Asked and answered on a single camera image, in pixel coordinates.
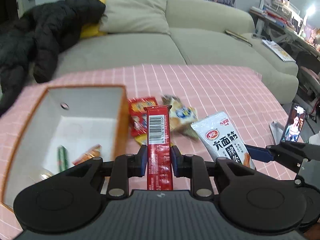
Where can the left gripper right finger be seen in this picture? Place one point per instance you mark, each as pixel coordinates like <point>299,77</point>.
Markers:
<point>196,169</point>

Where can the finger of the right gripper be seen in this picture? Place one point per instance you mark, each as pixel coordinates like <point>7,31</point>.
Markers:
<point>259,154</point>

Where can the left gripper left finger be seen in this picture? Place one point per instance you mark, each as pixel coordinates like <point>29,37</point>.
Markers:
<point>122,168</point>

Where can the red snack bar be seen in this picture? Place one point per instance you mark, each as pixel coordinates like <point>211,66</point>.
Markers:
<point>159,177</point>

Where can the yellow snack packet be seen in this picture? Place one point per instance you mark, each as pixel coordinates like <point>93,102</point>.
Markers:
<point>142,139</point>

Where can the white spicy strips packet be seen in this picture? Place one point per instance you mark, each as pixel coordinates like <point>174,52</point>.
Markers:
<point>221,139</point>

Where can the white blue cracker bag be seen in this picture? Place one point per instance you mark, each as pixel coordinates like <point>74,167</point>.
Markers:
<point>181,117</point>

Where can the red fries snack bag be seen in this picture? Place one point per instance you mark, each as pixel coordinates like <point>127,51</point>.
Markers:
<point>93,152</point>

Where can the smartphone on stand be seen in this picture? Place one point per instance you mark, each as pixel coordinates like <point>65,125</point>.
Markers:
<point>294,124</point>

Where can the red cartoon snack bag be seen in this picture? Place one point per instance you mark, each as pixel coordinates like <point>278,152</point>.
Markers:
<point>138,114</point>

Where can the green silver candy wrapper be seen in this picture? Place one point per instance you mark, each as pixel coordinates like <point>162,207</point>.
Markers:
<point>62,158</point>

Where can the orange cardboard box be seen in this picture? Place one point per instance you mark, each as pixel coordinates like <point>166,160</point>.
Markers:
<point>75,117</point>

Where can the small round cracker packet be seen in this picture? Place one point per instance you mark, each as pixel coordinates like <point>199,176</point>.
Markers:
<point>45,174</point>

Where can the magazine on sofa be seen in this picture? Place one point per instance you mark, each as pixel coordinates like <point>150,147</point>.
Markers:
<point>280,52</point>

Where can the book on sofa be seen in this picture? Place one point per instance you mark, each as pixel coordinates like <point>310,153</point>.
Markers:
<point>238,37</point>

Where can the cluttered desk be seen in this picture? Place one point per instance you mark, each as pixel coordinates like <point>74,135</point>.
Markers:
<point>282,24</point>

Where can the beige sofa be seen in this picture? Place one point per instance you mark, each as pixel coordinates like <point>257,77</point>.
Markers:
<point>197,37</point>

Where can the beige cushion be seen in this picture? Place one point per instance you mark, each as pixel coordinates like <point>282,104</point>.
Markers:
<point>135,16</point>

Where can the black puffer jacket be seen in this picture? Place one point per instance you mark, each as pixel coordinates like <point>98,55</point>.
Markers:
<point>38,37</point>

